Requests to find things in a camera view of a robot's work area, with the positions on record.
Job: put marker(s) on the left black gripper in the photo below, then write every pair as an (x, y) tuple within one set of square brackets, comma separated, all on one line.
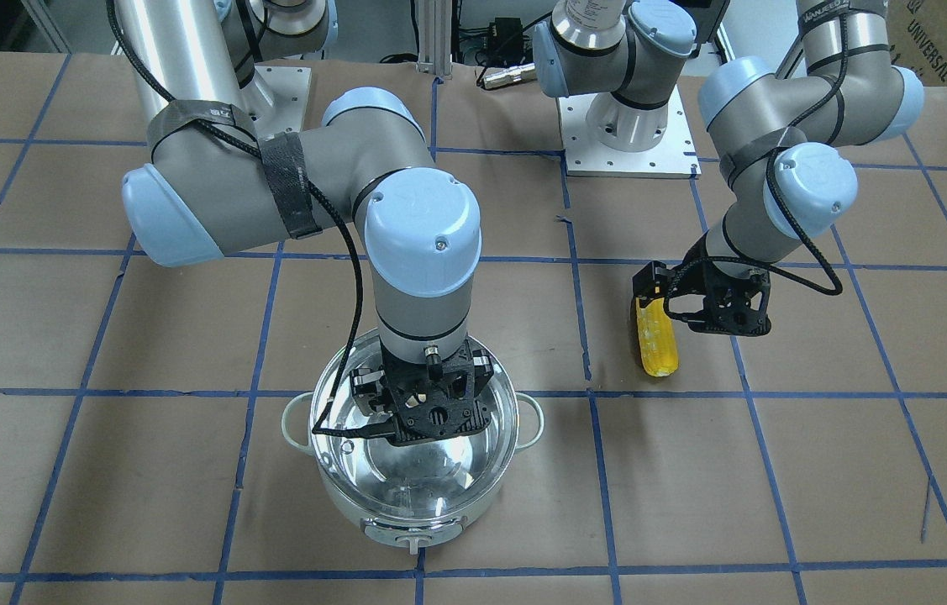
[(696, 260)]

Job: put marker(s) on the yellow corn cob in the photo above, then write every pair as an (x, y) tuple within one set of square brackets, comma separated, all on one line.
[(655, 336)]

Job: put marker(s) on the silver cylinder connector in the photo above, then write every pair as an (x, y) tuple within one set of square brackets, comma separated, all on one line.
[(507, 77)]

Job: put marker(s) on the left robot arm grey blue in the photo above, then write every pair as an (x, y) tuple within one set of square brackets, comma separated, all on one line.
[(777, 139)]

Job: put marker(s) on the white cooking pot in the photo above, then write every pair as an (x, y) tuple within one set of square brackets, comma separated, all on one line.
[(414, 470)]

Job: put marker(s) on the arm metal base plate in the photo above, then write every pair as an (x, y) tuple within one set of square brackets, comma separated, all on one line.
[(277, 99), (602, 137)]

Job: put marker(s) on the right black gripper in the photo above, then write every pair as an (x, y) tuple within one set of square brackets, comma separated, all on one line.
[(366, 389)]

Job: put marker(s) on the glass pot lid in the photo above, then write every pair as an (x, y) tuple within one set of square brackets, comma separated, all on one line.
[(414, 437)]

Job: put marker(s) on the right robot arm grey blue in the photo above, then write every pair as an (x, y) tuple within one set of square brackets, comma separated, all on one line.
[(219, 183)]

